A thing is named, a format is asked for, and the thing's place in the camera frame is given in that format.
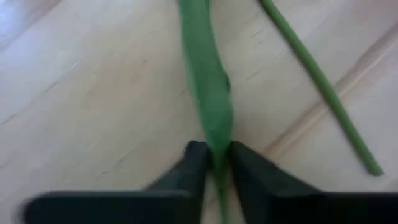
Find white artificial tulip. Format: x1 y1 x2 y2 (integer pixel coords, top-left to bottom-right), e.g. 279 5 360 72
177 0 234 224

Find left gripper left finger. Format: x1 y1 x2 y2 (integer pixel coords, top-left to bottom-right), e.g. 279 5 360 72
18 140 214 224

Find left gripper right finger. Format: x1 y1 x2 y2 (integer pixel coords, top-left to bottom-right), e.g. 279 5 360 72
229 141 398 224

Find green flower stem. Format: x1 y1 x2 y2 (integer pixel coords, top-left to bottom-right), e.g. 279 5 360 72
257 0 384 177

